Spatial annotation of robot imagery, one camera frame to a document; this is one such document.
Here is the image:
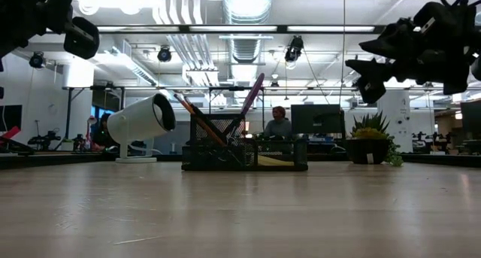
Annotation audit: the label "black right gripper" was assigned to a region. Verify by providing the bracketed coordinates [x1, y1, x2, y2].
[345, 19, 473, 96]

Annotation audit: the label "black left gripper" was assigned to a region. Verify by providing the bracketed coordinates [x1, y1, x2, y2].
[37, 0, 74, 35]

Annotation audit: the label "purple handled scissors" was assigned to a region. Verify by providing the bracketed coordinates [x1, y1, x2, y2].
[227, 72, 266, 142]

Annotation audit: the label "yellow sticky note pad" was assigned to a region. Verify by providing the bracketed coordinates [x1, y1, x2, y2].
[257, 155, 296, 167]

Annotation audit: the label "black pen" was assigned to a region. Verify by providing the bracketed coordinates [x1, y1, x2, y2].
[189, 104, 228, 144]
[226, 117, 246, 144]

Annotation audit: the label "orange pencil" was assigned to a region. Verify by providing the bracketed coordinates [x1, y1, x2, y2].
[173, 93, 226, 147]

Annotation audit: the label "black mesh desk organizer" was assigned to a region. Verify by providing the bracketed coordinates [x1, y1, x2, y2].
[181, 113, 309, 172]

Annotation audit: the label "black ceiling spotlight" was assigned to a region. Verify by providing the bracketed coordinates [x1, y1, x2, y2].
[156, 45, 173, 63]
[29, 51, 46, 69]

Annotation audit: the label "white building pillar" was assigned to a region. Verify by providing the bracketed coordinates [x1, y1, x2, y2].
[377, 90, 413, 153]

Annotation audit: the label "black computer monitor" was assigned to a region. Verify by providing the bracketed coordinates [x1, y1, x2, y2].
[291, 104, 345, 135]

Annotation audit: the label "potted succulent plant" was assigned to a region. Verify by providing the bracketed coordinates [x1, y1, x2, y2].
[345, 111, 405, 167]

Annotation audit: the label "black overhead rig beam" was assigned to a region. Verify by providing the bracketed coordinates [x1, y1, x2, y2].
[95, 23, 386, 34]

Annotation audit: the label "seated person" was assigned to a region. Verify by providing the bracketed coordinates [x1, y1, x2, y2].
[264, 105, 293, 138]

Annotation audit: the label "person in shadow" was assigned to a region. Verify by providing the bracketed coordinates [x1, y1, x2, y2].
[92, 113, 113, 148]

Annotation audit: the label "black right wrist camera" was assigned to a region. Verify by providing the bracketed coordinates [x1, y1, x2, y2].
[355, 75, 389, 105]

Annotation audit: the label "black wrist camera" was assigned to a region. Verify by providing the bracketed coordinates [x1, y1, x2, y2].
[62, 16, 101, 60]
[355, 75, 389, 105]

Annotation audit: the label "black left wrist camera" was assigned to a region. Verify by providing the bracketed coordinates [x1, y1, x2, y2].
[62, 16, 101, 60]

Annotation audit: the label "black hanging overhead camera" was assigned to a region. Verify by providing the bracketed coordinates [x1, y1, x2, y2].
[284, 35, 304, 63]

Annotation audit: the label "silver ventilation duct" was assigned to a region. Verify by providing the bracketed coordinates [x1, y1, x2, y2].
[221, 0, 274, 63]

